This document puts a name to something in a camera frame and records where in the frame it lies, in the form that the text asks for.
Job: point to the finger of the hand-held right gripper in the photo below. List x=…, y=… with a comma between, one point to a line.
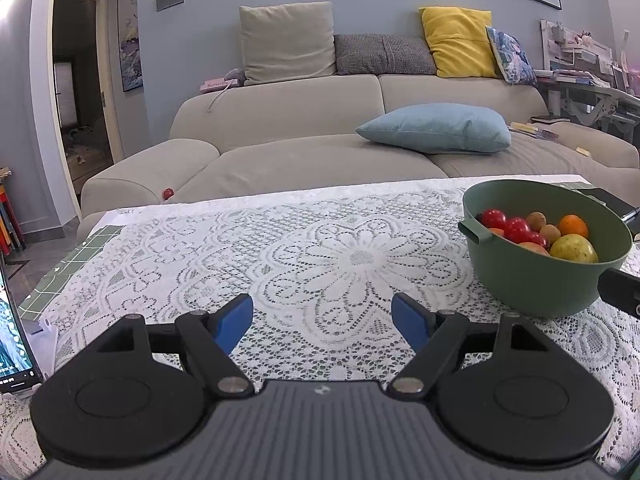
x=620, y=292
x=636, y=225

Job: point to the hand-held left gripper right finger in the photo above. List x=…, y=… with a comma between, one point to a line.
x=411, y=317

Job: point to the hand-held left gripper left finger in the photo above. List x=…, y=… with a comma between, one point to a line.
x=232, y=320

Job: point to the yellow green pear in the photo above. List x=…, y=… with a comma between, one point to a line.
x=575, y=250

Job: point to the orange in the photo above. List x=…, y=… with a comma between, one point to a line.
x=573, y=225
x=496, y=231

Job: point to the brown kiwi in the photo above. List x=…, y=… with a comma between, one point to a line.
x=550, y=232
x=537, y=220

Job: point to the green colander bowl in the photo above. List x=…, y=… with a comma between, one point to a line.
x=525, y=285

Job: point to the red cherry tomato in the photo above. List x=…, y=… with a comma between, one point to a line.
x=537, y=239
x=168, y=193
x=494, y=218
x=516, y=228

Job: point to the black device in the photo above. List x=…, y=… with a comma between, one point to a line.
x=607, y=200

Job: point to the white lace tablecloth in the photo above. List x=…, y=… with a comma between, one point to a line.
x=310, y=240

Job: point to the pile of books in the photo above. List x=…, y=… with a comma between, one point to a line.
x=537, y=130

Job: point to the white study desk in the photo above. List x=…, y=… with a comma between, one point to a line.
x=580, y=70

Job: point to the beige sofa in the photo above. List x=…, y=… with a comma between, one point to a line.
x=300, y=160

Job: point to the light blue pillow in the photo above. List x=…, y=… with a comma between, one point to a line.
x=435, y=127

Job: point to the white phone stand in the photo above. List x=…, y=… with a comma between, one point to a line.
x=42, y=345

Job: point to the blue patterned cushion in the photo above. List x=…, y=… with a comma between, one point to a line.
x=510, y=55

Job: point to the smartphone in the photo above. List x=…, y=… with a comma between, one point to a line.
x=15, y=350

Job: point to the pink book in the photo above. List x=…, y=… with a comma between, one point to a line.
x=217, y=85

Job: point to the stacked coloured plastic stools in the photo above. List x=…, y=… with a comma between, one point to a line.
x=10, y=220

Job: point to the purple grey soft toy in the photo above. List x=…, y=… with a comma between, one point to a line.
x=236, y=76

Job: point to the yellow cushion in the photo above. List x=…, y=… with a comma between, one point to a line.
x=460, y=40

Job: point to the grey checked cushion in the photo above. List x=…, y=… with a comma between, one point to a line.
x=385, y=55

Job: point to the wooden board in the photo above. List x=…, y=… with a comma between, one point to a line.
x=5, y=172

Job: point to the white appliance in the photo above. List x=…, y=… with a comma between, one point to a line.
x=65, y=92

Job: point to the beige cushion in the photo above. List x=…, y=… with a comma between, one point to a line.
x=287, y=42

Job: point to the white door frame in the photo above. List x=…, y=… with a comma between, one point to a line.
x=112, y=90

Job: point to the blue wall poster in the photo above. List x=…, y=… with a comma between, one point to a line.
x=131, y=35

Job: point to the grey wall plate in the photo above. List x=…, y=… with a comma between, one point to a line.
x=170, y=0

